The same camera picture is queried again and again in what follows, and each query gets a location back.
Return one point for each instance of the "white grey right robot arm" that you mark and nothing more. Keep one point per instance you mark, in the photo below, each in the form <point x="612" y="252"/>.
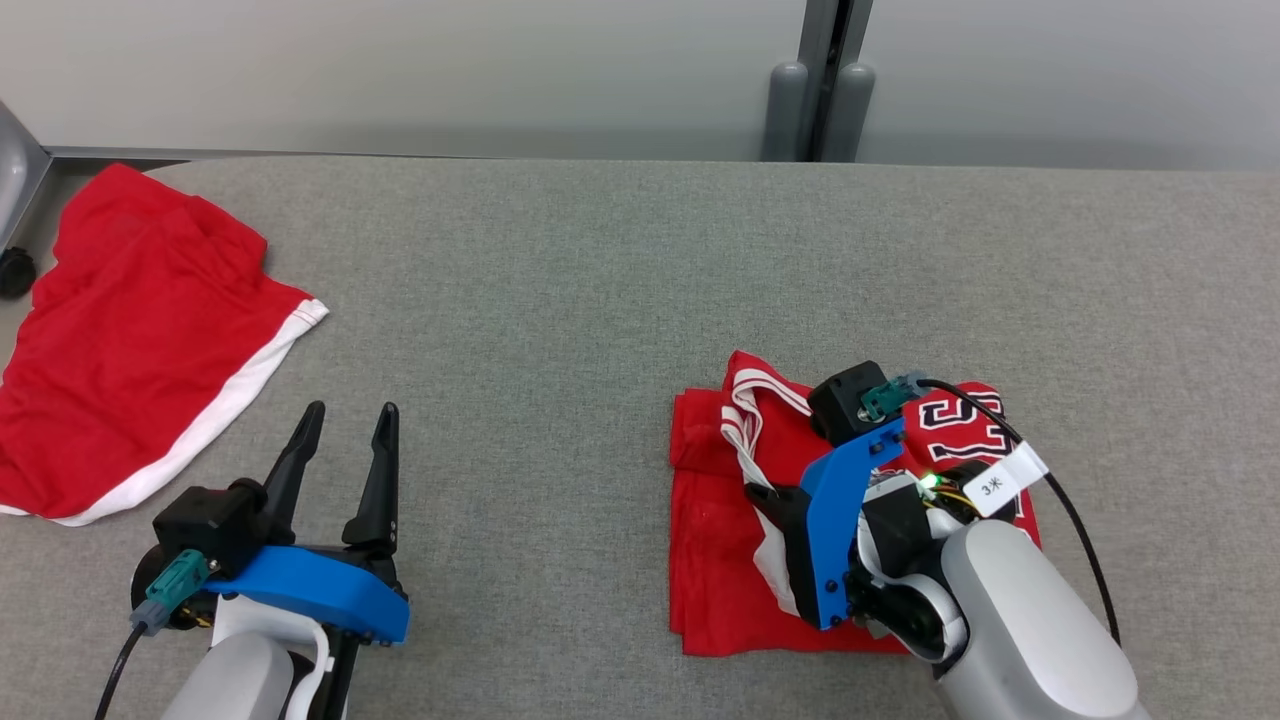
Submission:
<point x="1020" y="620"/>

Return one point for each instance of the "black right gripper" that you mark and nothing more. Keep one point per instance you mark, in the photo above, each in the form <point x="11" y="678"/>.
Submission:
<point x="800" y="560"/>

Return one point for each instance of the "red shorts with white hem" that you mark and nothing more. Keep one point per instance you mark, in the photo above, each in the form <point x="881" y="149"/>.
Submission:
<point x="130" y="340"/>

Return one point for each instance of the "red Bulls basketball garment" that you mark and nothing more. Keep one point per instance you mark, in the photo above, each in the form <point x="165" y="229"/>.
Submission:
<point x="715" y="560"/>

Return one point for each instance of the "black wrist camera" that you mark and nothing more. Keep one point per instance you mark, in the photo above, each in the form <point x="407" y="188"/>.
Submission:
<point x="205" y="525"/>
<point x="845" y="400"/>

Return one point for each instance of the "black caster wheel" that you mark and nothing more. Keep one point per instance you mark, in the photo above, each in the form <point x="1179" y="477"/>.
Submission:
<point x="15" y="272"/>

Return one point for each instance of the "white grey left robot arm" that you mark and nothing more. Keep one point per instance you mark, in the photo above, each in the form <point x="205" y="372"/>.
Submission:
<point x="235" y="680"/>

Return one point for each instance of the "blue left camera bracket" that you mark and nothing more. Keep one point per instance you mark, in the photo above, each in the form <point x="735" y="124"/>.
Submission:
<point x="320" y="595"/>

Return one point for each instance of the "blue right camera bracket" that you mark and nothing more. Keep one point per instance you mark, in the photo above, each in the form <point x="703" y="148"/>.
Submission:
<point x="835" y="520"/>

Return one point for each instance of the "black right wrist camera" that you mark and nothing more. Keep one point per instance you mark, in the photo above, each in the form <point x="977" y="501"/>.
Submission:
<point x="845" y="400"/>

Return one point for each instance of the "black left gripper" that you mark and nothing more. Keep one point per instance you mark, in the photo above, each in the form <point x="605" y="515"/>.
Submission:
<point x="385" y="562"/>

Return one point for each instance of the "blue camera bracket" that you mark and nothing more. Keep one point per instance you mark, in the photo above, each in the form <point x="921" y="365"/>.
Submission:
<point x="835" y="520"/>
<point x="320" y="595"/>

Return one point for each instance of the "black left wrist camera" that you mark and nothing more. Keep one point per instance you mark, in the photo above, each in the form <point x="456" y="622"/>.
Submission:
<point x="205" y="525"/>

